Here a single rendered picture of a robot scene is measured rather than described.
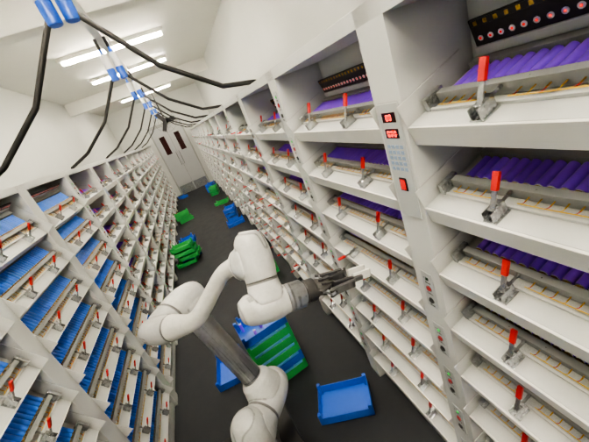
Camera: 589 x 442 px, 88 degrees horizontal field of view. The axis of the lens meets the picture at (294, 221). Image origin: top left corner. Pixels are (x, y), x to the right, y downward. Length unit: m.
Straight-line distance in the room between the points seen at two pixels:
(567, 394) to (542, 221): 0.39
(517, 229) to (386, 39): 0.42
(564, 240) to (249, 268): 0.71
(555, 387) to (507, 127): 0.56
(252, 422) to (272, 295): 0.70
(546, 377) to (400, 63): 0.72
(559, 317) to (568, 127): 0.37
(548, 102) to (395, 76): 0.26
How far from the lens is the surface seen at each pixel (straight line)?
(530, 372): 0.91
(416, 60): 0.73
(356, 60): 1.16
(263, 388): 1.59
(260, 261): 0.93
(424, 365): 1.41
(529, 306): 0.77
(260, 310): 0.93
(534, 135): 0.55
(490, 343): 0.96
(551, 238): 0.62
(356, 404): 2.04
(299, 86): 1.35
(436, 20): 0.77
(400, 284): 1.15
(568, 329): 0.74
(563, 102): 0.56
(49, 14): 1.82
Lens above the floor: 1.65
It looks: 22 degrees down
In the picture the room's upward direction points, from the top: 22 degrees counter-clockwise
